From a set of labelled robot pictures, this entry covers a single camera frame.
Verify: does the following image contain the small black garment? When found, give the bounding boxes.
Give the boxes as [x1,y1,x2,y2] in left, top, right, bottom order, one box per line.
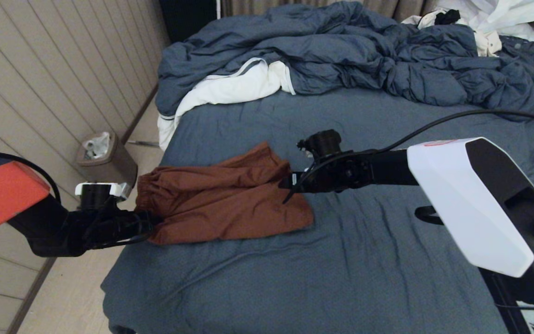
[434,9,461,26]

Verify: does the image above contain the blue denim garment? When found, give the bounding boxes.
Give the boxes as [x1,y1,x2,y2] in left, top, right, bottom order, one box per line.
[499,35,534,70]

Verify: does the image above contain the blue bed sheet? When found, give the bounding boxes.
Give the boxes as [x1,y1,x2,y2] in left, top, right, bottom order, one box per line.
[102,86,534,334]

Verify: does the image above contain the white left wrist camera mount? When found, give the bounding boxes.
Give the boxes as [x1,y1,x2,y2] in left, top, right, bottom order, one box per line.
[75,182,131,201]

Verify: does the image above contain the clear plastic bin bag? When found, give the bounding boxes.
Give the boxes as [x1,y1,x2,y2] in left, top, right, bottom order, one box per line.
[83,132,111,161]

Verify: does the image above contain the beige curtain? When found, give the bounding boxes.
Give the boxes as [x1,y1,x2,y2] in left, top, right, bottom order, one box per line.
[221,0,437,23]

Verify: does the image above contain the cream buttoned shirt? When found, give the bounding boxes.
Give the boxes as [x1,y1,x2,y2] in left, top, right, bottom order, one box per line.
[401,9,503,57]

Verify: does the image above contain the brown trash bin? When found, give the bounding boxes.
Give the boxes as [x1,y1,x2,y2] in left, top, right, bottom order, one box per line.
[76,132,139,188]

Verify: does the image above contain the crumpled blue duvet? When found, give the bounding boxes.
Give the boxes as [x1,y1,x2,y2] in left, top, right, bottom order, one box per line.
[156,1,534,122]

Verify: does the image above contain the brown drawstring shorts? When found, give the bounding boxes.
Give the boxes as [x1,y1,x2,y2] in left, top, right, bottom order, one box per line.
[135,141,315,245]

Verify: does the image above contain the white crumpled garment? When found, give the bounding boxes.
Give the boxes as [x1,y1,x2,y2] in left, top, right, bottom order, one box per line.
[434,0,534,41]

